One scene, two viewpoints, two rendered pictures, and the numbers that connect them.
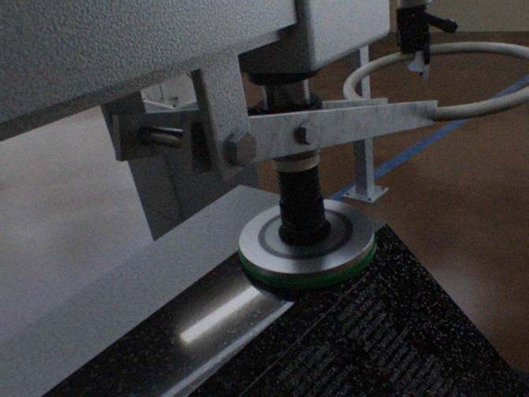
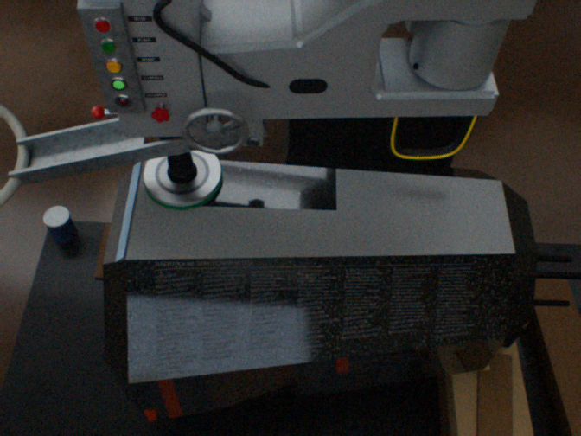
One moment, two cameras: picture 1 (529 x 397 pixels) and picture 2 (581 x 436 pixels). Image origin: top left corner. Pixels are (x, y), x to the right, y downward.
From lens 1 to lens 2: 185 cm
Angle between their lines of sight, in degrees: 88
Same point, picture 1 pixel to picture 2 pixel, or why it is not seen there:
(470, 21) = not seen: outside the picture
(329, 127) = not seen: hidden behind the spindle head
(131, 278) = (255, 240)
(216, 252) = (211, 214)
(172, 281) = (245, 218)
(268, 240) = (198, 182)
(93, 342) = (297, 216)
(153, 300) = (261, 214)
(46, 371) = (321, 220)
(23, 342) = (319, 246)
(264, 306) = (235, 169)
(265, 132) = not seen: hidden behind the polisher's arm
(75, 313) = (291, 241)
